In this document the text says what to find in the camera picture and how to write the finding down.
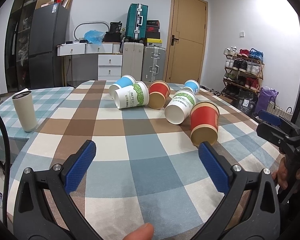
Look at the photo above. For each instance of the black door handle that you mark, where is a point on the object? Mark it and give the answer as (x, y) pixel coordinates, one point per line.
(173, 40)

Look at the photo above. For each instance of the teal checkered tablecloth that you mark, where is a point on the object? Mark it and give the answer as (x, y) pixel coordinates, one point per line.
(40, 102)

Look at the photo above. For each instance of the near white green paper cup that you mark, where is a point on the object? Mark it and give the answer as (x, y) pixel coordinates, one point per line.
(180, 106)

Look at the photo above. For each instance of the teal suitcase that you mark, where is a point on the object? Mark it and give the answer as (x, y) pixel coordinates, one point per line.
(136, 22)

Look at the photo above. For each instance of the person's left hand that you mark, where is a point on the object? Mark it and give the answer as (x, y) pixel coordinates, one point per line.
(144, 232)

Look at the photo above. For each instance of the blue plastic bag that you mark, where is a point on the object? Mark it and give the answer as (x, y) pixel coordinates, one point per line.
(94, 36)

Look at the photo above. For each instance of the cardboard box on fridge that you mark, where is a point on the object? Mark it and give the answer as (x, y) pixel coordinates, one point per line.
(67, 4)

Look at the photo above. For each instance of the person's right hand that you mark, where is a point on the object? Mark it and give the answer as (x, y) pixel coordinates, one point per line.
(281, 175)

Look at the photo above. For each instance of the beige insulated tumbler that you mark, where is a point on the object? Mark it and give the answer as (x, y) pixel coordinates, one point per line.
(24, 107)

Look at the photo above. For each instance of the white drawer desk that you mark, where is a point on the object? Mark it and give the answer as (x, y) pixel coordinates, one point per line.
(86, 61)

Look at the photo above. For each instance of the left blue paper cup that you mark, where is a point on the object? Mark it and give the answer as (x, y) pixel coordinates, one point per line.
(124, 81)

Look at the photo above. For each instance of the white light switch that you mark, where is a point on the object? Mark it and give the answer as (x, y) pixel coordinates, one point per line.
(242, 33)

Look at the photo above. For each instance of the red paper cup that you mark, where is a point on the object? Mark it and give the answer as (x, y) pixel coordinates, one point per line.
(204, 118)
(158, 94)

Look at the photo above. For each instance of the white green paper cup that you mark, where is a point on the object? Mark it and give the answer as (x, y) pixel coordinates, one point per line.
(134, 95)
(180, 106)

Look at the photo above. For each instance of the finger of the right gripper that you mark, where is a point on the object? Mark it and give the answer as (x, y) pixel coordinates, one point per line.
(274, 134)
(269, 120)

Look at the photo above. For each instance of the black refrigerator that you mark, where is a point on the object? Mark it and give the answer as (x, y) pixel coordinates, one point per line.
(48, 30)

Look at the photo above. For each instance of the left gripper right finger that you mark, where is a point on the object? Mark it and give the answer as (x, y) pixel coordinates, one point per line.
(260, 218)

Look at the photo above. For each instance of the right blue paper cup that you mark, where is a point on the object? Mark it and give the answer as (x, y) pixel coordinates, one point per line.
(192, 86)

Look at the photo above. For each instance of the wooden door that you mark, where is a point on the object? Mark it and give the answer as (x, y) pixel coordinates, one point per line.
(188, 22)

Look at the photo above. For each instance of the far white green paper cup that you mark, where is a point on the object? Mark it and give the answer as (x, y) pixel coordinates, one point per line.
(134, 95)

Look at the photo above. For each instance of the purple bag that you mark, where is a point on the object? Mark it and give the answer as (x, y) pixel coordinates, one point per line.
(264, 97)

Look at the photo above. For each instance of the stacked shoe boxes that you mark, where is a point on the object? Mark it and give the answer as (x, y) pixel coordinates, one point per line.
(153, 35)

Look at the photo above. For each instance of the silver aluminium suitcase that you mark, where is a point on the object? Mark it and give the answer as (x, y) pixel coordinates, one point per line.
(153, 63)

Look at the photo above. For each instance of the dark glass cabinet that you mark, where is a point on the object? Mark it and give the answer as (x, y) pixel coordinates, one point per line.
(17, 45)

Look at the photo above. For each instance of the white oval mirror frame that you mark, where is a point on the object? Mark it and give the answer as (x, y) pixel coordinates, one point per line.
(82, 28)

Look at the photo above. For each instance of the black bag on desk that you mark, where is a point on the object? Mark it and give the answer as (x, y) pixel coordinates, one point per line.
(114, 33)

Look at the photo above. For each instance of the blue paper cup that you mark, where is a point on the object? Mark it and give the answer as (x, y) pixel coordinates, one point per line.
(192, 86)
(124, 81)

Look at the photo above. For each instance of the beige suitcase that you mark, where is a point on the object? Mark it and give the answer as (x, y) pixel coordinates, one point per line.
(132, 58)

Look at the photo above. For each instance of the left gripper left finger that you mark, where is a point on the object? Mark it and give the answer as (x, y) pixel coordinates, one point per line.
(43, 206)

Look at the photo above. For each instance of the brown blue checkered tablecloth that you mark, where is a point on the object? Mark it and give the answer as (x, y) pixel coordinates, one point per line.
(146, 170)

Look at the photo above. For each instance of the wooden shoe rack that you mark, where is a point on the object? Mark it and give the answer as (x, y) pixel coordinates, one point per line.
(243, 73)

